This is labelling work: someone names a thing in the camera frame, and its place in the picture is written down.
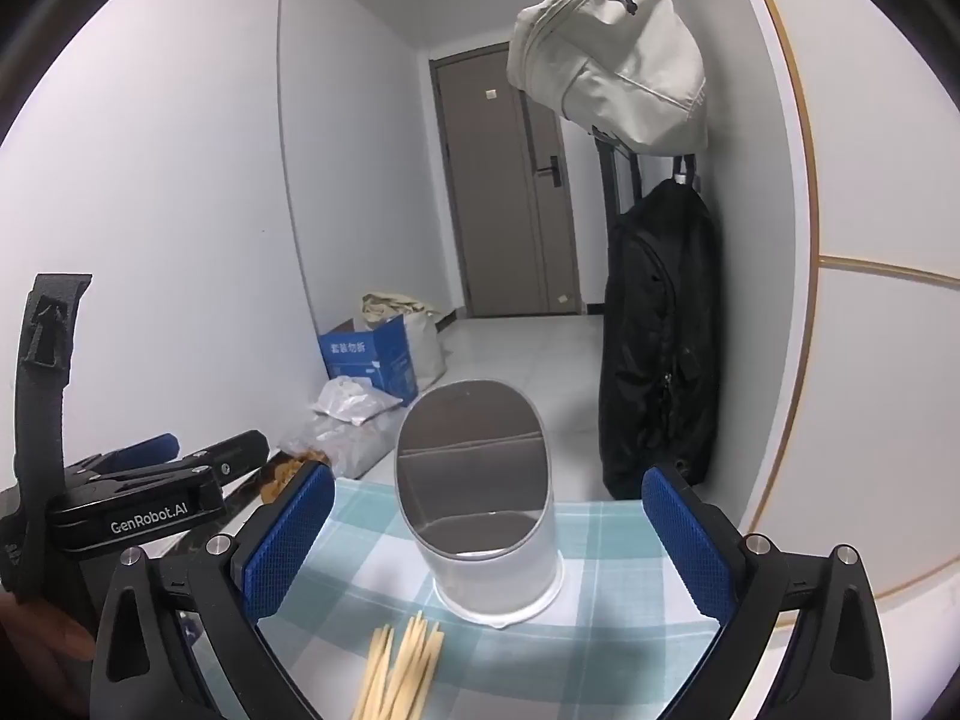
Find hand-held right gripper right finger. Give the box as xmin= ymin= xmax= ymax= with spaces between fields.
xmin=641 ymin=463 xmax=893 ymax=720

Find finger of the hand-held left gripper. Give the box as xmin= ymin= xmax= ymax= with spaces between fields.
xmin=96 ymin=430 xmax=271 ymax=486
xmin=71 ymin=433 xmax=181 ymax=476

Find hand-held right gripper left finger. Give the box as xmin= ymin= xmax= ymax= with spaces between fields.
xmin=90 ymin=459 xmax=336 ymax=720

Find bunch of wooden chopsticks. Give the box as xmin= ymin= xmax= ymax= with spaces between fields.
xmin=352 ymin=611 xmax=445 ymax=720

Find white cylindrical utensil holder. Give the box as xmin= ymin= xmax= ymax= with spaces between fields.
xmin=393 ymin=381 xmax=565 ymax=627

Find brown plush slippers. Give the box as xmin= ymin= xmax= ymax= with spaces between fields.
xmin=259 ymin=450 xmax=331 ymax=503

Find clear plastic bag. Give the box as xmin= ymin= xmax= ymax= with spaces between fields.
xmin=277 ymin=416 xmax=398 ymax=477

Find teal white checkered tablecloth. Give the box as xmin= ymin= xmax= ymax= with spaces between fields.
xmin=251 ymin=476 xmax=740 ymax=720

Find white plastic bag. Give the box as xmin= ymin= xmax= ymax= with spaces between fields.
xmin=311 ymin=375 xmax=406 ymax=425

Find blue cardboard box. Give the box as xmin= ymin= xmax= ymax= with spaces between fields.
xmin=317 ymin=313 xmax=419 ymax=407

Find black hanging bag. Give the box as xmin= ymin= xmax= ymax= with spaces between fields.
xmin=598 ymin=178 xmax=725 ymax=502

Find beige canvas tote bag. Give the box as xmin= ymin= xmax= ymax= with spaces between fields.
xmin=360 ymin=291 xmax=449 ymax=391

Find white cabinet with gold trim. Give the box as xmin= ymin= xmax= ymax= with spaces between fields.
xmin=731 ymin=0 xmax=960 ymax=616

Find grey-brown door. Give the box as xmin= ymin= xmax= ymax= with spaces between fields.
xmin=431 ymin=45 xmax=582 ymax=318

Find beige hanging backpack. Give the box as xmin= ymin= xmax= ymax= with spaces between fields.
xmin=506 ymin=0 xmax=710 ymax=155

